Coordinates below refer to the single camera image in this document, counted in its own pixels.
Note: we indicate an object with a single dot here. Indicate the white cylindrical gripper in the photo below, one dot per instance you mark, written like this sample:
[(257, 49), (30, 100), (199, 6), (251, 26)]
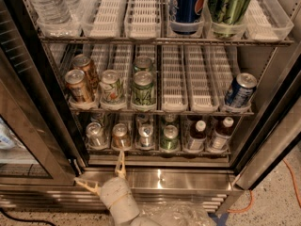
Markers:
[(115, 190)]

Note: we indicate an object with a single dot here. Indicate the silver 7up can bottom shelf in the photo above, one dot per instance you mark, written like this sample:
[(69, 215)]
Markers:
[(95, 135)]

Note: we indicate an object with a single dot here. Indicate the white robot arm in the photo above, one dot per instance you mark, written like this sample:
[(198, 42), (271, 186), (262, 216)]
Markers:
[(118, 198)]

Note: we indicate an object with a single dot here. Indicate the brown can bottom shelf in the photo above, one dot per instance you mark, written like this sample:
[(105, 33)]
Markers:
[(121, 136)]

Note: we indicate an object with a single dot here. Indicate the slim silver can bottom shelf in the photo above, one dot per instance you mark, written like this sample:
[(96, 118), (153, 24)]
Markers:
[(146, 135)]

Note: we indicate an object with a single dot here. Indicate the green can bottom shelf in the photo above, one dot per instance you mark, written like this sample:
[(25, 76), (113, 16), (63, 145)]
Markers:
[(170, 137)]

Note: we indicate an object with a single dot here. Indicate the glass fridge door left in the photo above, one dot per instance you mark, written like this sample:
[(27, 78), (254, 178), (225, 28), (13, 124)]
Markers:
[(30, 154)]

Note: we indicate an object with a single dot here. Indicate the white green can middle shelf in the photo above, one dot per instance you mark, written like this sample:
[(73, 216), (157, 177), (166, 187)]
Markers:
[(112, 87)]

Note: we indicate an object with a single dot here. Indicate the green can middle front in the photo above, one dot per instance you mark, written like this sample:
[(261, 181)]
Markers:
[(143, 89)]

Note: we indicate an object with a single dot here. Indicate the gold brown can front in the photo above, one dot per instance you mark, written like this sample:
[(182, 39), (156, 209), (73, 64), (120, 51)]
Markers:
[(78, 85)]

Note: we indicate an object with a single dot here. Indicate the gold brown can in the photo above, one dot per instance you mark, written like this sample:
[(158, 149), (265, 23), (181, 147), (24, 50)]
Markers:
[(78, 85), (86, 64)]

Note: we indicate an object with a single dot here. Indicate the gold brown can rear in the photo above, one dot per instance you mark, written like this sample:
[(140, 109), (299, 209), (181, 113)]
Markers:
[(86, 64)]

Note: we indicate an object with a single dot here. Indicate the green can middle rear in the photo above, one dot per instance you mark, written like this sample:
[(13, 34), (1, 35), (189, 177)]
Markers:
[(142, 63)]

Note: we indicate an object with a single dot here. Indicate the blue can middle shelf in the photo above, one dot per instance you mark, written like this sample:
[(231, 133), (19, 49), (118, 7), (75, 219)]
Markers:
[(240, 91)]

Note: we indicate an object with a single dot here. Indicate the steel fridge door right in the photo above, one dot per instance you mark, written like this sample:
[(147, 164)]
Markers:
[(285, 133)]

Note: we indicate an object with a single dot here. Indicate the blue pepsi can top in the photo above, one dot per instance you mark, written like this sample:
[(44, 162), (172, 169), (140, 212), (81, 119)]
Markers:
[(184, 15)]

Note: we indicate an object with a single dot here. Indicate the green can top shelf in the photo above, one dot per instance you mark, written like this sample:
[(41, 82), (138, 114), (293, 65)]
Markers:
[(227, 13)]

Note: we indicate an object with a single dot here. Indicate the clear plastic bag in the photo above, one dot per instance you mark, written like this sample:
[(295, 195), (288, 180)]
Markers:
[(169, 214)]

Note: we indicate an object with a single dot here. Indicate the dark juice bottle left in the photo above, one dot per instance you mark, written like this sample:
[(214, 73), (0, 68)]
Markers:
[(197, 135)]

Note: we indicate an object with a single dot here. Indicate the dark juice bottle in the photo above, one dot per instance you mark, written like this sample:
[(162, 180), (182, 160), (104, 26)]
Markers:
[(197, 135), (221, 135)]

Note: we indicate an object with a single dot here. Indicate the dark juice bottle right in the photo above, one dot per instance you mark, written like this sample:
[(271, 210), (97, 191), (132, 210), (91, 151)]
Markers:
[(221, 135)]

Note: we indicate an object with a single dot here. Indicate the clear water bottle top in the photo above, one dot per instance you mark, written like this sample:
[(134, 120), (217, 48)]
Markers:
[(52, 11)]

